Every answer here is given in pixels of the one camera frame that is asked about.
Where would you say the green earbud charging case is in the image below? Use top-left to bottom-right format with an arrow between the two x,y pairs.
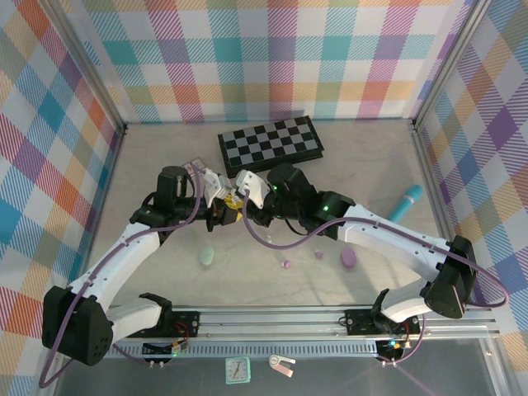
197,246 -> 217,267

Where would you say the black folding chessboard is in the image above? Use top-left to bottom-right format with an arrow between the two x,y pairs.
217,115 -> 325,179

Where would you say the teal cylindrical device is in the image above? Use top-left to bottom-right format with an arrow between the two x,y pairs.
387,184 -> 423,222

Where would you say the perforated metal strip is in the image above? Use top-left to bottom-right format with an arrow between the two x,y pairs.
102,344 -> 380,359

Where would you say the teal square clock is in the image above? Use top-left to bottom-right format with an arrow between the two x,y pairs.
224,356 -> 252,385

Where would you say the white and pink clip tool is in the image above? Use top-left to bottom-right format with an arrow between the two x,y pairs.
267,354 -> 297,378

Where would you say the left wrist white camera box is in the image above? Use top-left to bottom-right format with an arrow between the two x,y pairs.
203,168 -> 233,208

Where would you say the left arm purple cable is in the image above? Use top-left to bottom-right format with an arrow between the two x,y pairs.
38,163 -> 207,389

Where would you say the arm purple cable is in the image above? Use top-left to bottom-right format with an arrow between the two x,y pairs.
243,189 -> 511,366
38,163 -> 207,389

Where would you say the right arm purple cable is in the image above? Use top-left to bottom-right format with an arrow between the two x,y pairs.
243,189 -> 511,366

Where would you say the aluminium frame side bar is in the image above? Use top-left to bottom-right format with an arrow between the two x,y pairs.
410,121 -> 463,248
68,123 -> 127,290

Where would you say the aluminium mounting rail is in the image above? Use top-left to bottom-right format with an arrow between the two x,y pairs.
44,304 -> 502,342

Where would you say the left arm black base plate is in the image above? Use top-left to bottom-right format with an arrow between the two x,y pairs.
156,309 -> 201,339

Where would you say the aluminium frame post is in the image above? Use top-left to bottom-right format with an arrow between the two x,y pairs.
39,0 -> 127,139
410,0 -> 496,133

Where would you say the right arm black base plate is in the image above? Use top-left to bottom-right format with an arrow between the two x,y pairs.
343,307 -> 422,337

